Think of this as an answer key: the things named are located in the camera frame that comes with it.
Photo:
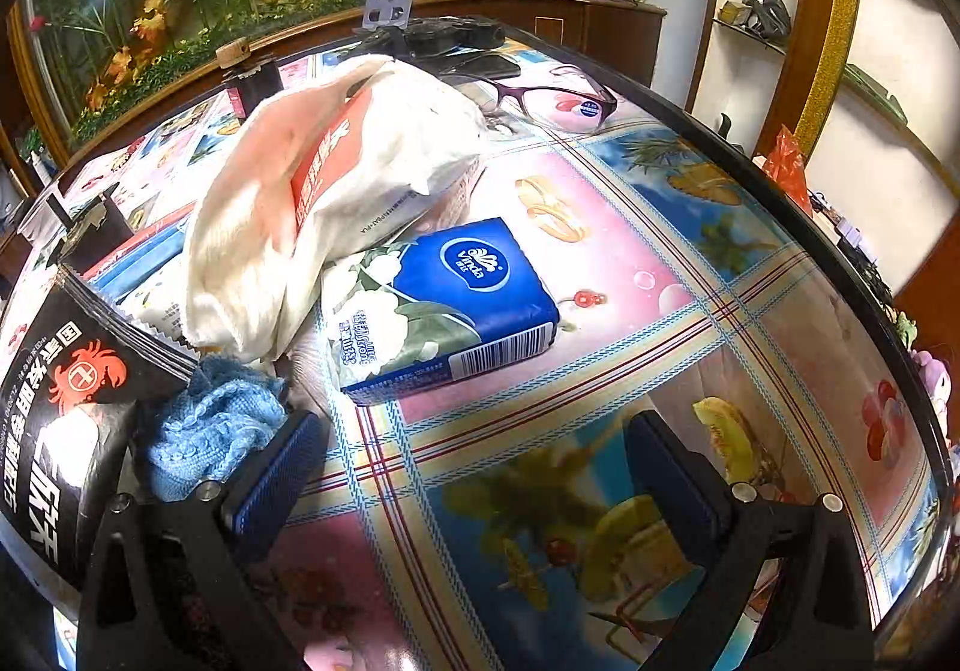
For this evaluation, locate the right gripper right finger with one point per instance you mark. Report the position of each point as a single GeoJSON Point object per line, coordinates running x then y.
{"type": "Point", "coordinates": [817, 617]}

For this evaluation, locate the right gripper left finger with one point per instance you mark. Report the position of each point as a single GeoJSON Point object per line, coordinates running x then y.
{"type": "Point", "coordinates": [166, 586]}

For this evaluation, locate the blue knitted cloth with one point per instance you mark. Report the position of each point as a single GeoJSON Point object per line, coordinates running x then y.
{"type": "Point", "coordinates": [202, 434]}

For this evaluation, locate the blue Vinda tissue box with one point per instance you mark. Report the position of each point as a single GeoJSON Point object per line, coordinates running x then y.
{"type": "Point", "coordinates": [409, 317]}

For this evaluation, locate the red white plastic package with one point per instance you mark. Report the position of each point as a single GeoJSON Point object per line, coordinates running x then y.
{"type": "Point", "coordinates": [336, 154]}

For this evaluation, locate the white cloth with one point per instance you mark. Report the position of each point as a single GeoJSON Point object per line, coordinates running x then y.
{"type": "Point", "coordinates": [250, 277]}

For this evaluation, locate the floral picture tablecloth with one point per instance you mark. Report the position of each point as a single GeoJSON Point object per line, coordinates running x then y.
{"type": "Point", "coordinates": [493, 523]}

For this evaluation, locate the black motor with shaft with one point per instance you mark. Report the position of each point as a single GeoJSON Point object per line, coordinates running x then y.
{"type": "Point", "coordinates": [98, 229]}

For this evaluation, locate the orange plastic bag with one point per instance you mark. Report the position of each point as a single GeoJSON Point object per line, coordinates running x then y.
{"type": "Point", "coordinates": [785, 166]}

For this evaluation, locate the dark bottle with cork cap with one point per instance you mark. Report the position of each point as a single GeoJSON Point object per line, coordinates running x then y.
{"type": "Point", "coordinates": [248, 79]}

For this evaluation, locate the black items on shelf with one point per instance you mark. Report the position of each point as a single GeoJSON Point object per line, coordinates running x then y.
{"type": "Point", "coordinates": [769, 20]}

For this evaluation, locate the black device on table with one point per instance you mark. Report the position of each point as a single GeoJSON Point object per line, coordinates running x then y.
{"type": "Point", "coordinates": [443, 46]}

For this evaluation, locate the purple frame eyeglasses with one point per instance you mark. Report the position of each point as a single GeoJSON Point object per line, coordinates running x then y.
{"type": "Point", "coordinates": [577, 111]}

